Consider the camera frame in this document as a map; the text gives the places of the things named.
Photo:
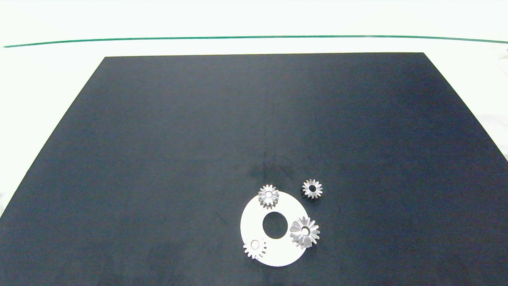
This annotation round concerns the small steel gear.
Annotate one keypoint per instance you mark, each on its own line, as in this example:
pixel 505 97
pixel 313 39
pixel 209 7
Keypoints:
pixel 249 249
pixel 317 191
pixel 263 197

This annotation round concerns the large steel gear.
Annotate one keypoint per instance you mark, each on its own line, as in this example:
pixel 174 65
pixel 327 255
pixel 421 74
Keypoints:
pixel 312 235

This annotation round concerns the round white plate with pins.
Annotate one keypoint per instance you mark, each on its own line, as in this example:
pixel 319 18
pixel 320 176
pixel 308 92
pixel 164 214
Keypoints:
pixel 254 222

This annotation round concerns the dark mat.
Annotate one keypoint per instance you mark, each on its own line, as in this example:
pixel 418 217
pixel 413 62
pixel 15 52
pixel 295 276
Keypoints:
pixel 158 159

